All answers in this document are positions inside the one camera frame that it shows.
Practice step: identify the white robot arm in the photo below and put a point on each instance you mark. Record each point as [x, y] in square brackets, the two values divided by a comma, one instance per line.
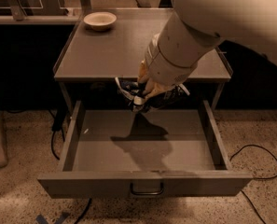
[198, 26]

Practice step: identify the blue chip bag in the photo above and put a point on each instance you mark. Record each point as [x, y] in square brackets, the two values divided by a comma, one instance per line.
[135, 95]

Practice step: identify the white ceramic bowl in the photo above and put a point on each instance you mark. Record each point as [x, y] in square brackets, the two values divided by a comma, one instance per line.
[100, 21]

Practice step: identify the metal drawer handle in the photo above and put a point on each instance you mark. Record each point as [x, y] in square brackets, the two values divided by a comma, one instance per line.
[146, 191]

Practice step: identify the open grey top drawer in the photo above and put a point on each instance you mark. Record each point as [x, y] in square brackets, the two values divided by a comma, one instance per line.
[106, 150]

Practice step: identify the black power adapter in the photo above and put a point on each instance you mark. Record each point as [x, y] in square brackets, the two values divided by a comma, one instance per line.
[59, 119]

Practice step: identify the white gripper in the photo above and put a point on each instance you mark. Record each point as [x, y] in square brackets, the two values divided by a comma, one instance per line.
[165, 68]

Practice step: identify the grey cabinet with top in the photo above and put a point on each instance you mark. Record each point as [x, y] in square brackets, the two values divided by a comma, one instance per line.
[91, 56]

